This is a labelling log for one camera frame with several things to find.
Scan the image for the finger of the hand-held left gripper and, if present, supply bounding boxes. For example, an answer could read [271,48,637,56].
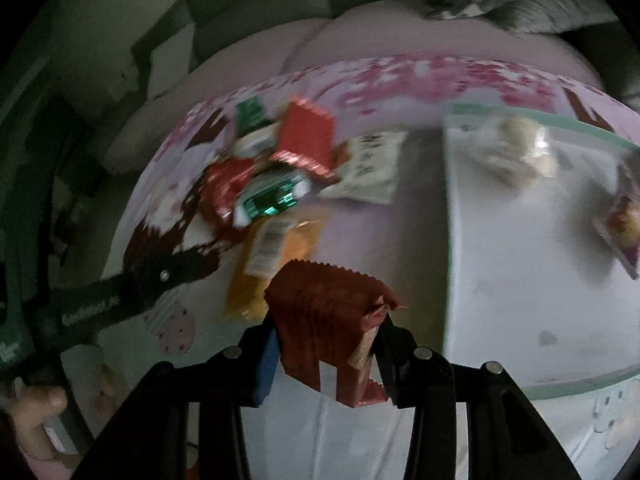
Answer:
[124,244,242,312]

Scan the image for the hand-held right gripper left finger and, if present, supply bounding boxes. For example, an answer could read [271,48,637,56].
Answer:
[70,321,279,480]

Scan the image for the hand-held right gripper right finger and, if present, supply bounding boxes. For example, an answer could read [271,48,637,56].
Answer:
[371,319,582,480]

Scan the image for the dark red snack packet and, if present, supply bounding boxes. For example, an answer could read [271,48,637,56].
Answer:
[263,259,404,407]

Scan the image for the orange snack packet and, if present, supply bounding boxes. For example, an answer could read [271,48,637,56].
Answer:
[223,216,326,322]

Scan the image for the green foil snack packet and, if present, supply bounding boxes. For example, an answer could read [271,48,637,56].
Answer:
[233,170,312,228]

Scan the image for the clear zip bag green strip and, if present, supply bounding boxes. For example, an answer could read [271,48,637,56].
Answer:
[442,102,640,402]

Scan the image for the person's left hand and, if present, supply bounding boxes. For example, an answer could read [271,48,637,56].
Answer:
[0,362,121,461]

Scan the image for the shiny red crinkled packet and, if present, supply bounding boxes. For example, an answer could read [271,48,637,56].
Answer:
[200,157,258,228]

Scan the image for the small dark green packet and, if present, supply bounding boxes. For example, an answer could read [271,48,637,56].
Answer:
[235,98,273,137]

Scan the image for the white snack packet dark print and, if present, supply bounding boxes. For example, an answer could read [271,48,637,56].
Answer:
[320,131,406,206]

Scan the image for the bright red snack packet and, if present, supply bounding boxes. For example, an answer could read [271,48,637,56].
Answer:
[269,97,337,181]

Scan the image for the clear packet of pale buns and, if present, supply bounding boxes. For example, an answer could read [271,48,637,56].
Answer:
[467,115,561,192]

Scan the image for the pink and red snack packet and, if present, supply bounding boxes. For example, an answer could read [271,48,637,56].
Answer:
[595,152,640,281]

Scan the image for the grey sofa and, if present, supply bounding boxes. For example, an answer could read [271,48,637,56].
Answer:
[45,0,451,106]

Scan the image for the pink ribbed cushion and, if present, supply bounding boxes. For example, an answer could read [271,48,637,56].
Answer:
[102,0,607,173]

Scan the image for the grey pillow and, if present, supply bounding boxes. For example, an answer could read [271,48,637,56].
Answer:
[492,0,621,36]

